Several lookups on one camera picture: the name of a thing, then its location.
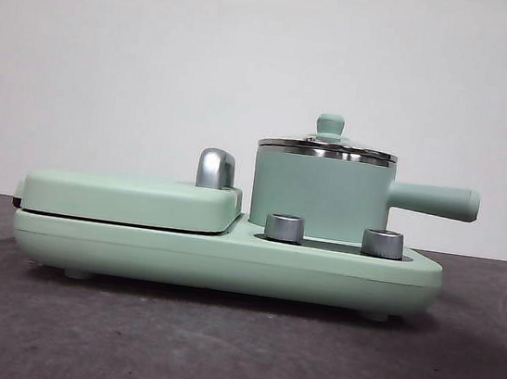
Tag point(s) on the glass lid with green knob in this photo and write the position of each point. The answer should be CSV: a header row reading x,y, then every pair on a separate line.
x,y
330,129

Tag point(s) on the silver control knob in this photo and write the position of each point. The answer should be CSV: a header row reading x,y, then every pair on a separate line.
x,y
383,243
284,227

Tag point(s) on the green breakfast machine base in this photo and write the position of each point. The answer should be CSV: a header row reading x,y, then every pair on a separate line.
x,y
225,265

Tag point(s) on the green griddle cover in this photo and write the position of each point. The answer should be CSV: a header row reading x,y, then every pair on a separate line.
x,y
126,198

